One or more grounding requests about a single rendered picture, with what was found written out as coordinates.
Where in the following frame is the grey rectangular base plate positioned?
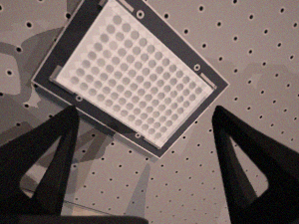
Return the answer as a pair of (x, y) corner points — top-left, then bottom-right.
(0, 0), (299, 224)

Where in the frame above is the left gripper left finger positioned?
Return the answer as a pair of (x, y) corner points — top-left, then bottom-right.
(0, 105), (80, 215)

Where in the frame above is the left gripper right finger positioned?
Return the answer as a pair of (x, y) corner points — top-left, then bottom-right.
(211, 106), (299, 224)

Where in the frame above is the white well plate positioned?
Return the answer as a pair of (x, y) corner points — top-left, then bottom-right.
(56, 0), (213, 147)

